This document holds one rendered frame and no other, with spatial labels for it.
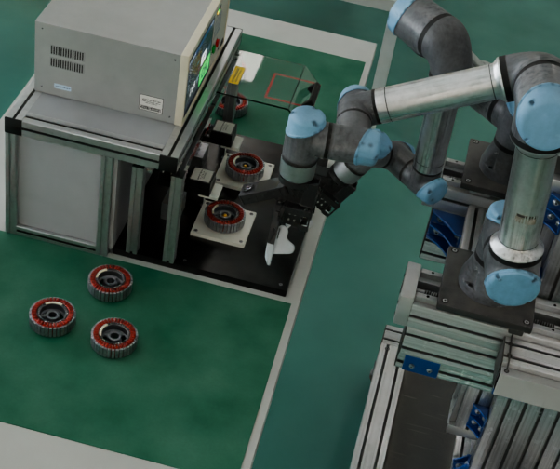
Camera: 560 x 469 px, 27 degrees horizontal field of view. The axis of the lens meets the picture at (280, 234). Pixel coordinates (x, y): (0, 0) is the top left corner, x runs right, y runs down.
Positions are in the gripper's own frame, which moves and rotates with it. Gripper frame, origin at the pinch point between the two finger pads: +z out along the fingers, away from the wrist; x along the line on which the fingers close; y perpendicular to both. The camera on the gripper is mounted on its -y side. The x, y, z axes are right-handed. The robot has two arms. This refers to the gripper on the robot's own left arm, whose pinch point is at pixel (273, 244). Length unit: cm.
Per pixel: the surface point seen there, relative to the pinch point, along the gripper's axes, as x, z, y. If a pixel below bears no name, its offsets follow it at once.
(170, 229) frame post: 28.6, 27.7, -30.2
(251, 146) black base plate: 88, 38, -23
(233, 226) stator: 44, 34, -17
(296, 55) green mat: 149, 40, -23
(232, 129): 72, 23, -26
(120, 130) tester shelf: 32, 4, -46
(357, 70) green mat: 150, 40, -1
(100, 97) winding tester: 39, 1, -54
